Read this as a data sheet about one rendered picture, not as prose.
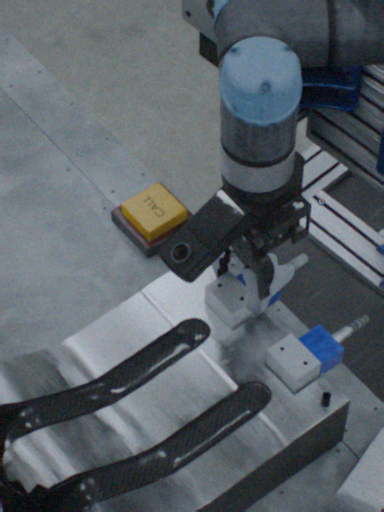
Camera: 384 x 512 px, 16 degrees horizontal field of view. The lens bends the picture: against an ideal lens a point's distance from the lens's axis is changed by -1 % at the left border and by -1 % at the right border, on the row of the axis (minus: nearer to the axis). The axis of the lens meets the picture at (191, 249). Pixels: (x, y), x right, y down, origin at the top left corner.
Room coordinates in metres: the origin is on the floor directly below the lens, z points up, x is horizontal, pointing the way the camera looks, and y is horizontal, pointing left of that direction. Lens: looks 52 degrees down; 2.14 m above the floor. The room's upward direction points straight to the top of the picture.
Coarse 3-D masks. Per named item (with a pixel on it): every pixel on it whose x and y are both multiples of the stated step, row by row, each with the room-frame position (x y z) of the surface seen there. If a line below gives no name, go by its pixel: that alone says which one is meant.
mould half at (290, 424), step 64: (128, 320) 0.87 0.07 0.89; (256, 320) 0.87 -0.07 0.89; (0, 384) 0.76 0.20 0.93; (64, 384) 0.78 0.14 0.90; (192, 384) 0.78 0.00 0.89; (320, 384) 0.78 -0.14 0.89; (64, 448) 0.68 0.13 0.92; (128, 448) 0.70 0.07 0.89; (256, 448) 0.70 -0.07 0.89; (320, 448) 0.74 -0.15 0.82
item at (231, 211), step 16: (224, 192) 0.89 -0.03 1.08; (208, 208) 0.88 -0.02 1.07; (224, 208) 0.88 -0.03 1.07; (240, 208) 0.87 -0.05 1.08; (256, 208) 0.87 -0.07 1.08; (192, 224) 0.87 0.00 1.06; (208, 224) 0.87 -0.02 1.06; (224, 224) 0.86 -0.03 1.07; (240, 224) 0.86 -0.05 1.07; (176, 240) 0.86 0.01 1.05; (192, 240) 0.85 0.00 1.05; (208, 240) 0.85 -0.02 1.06; (224, 240) 0.85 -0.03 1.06; (160, 256) 0.85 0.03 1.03; (176, 256) 0.84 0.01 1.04; (192, 256) 0.84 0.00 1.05; (208, 256) 0.84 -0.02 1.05; (176, 272) 0.83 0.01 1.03; (192, 272) 0.82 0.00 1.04
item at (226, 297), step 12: (300, 264) 0.94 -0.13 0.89; (228, 276) 0.91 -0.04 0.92; (240, 276) 0.92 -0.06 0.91; (216, 288) 0.89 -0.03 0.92; (228, 288) 0.89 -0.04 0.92; (240, 288) 0.89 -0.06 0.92; (216, 300) 0.88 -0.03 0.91; (228, 300) 0.87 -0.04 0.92; (240, 300) 0.87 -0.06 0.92; (276, 300) 0.90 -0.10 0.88; (216, 312) 0.88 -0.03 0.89; (228, 312) 0.86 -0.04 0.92; (240, 312) 0.86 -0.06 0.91; (228, 324) 0.86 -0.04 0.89; (240, 324) 0.86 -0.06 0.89
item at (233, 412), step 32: (192, 320) 0.87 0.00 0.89; (160, 352) 0.83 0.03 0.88; (96, 384) 0.79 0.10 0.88; (128, 384) 0.79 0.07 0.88; (256, 384) 0.78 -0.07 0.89; (0, 416) 0.71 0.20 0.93; (32, 416) 0.72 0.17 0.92; (64, 416) 0.73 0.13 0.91; (224, 416) 0.75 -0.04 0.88; (0, 448) 0.67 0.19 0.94; (160, 448) 0.71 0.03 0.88; (192, 448) 0.71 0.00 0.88; (0, 480) 0.64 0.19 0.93; (64, 480) 0.64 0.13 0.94; (96, 480) 0.65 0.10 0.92; (128, 480) 0.66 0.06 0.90
